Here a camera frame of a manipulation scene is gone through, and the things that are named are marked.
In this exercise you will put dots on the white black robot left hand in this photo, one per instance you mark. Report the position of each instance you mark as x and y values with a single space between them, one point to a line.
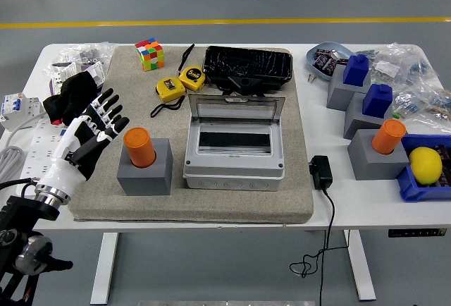
58 168

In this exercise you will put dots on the orange cylinder battery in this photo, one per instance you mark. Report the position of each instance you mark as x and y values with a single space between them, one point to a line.
139 147
389 136

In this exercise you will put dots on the transparent hinged box lid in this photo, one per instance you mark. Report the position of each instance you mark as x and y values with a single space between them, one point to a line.
243 108

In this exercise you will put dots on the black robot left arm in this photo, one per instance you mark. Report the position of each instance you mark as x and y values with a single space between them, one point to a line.
21 211

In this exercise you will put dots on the grey electrical junction box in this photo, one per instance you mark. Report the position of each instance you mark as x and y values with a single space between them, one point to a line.
232 175

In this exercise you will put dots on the blue block battery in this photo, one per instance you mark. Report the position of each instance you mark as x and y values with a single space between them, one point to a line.
356 70
377 101

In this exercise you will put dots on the white power strip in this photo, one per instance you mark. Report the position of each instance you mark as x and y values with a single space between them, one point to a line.
44 144

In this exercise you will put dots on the white circuit breaker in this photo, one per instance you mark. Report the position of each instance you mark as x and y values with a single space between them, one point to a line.
17 108

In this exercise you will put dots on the black cloth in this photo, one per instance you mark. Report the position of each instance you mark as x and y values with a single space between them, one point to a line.
74 91

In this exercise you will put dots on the grey block with round hole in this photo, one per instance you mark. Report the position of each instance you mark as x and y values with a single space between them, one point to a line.
148 180

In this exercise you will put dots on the white small cartons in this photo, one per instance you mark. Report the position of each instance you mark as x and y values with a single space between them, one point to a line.
96 71

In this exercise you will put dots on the white table leg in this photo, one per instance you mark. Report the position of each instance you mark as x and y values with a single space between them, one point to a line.
104 267
363 267

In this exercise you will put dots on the clear bags of small parts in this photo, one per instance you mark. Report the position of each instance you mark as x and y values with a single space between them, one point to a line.
91 50

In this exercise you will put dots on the yellow tape measure black label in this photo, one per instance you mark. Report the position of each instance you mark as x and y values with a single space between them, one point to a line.
170 89

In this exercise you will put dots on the colourful puzzle cube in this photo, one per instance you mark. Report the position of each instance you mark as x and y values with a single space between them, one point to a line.
151 55

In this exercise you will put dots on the yellow tape measure 5m label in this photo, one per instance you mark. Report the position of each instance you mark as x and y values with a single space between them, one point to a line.
193 77

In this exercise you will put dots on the black plastic tray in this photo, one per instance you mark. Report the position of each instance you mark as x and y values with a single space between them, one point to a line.
246 61

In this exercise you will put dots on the small metal pins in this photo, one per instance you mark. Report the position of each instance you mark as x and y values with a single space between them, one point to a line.
311 78

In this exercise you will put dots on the light blue dish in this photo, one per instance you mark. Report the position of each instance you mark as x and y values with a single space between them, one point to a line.
315 68

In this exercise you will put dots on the dark snack packets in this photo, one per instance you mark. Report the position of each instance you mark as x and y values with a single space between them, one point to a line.
326 61

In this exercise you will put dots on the grey block holder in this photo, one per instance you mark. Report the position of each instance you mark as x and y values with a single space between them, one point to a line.
338 94
373 166
359 122

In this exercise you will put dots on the blue plastic bin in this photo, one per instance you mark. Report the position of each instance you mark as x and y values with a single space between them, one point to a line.
408 186

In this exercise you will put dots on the clear bags of components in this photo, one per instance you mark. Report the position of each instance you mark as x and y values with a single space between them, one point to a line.
408 70

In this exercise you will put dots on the black table control panel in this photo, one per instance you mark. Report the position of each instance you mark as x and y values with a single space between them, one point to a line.
417 232

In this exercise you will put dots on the yellow lemon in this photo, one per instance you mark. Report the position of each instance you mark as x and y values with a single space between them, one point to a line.
425 165

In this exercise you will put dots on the dark brown packets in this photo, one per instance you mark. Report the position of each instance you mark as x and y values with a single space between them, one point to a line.
444 154

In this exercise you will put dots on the black triangular bracket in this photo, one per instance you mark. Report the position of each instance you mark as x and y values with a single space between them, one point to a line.
243 82

